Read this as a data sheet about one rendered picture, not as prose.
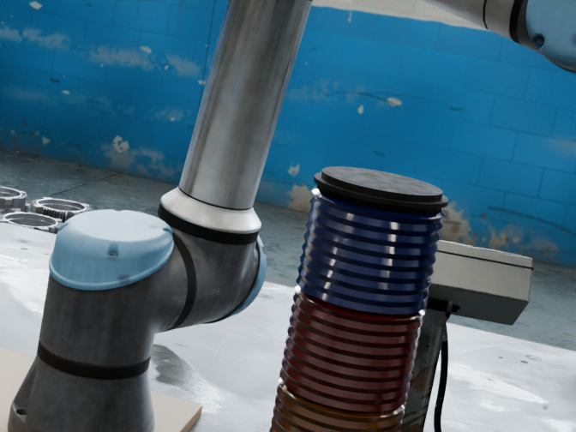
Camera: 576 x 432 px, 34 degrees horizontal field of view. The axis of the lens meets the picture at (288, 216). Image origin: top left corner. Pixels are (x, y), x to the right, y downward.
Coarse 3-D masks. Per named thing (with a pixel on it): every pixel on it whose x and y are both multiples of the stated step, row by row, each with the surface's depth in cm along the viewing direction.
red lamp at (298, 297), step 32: (320, 320) 41; (352, 320) 41; (384, 320) 41; (416, 320) 42; (288, 352) 43; (320, 352) 41; (352, 352) 41; (384, 352) 41; (416, 352) 43; (288, 384) 43; (320, 384) 42; (352, 384) 41; (384, 384) 42
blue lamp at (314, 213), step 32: (320, 192) 41; (320, 224) 41; (352, 224) 40; (384, 224) 40; (416, 224) 40; (320, 256) 41; (352, 256) 40; (384, 256) 40; (416, 256) 40; (320, 288) 41; (352, 288) 40; (384, 288) 40; (416, 288) 41
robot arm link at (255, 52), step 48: (240, 0) 98; (288, 0) 97; (240, 48) 99; (288, 48) 100; (240, 96) 100; (192, 144) 104; (240, 144) 101; (192, 192) 103; (240, 192) 103; (192, 240) 102; (240, 240) 104; (240, 288) 107
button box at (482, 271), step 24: (456, 264) 95; (480, 264) 95; (504, 264) 96; (528, 264) 96; (432, 288) 95; (456, 288) 94; (480, 288) 94; (504, 288) 94; (528, 288) 94; (480, 312) 98; (504, 312) 97
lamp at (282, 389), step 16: (288, 400) 43; (304, 400) 42; (288, 416) 43; (304, 416) 42; (320, 416) 42; (336, 416) 41; (352, 416) 41; (368, 416) 42; (384, 416) 42; (400, 416) 43
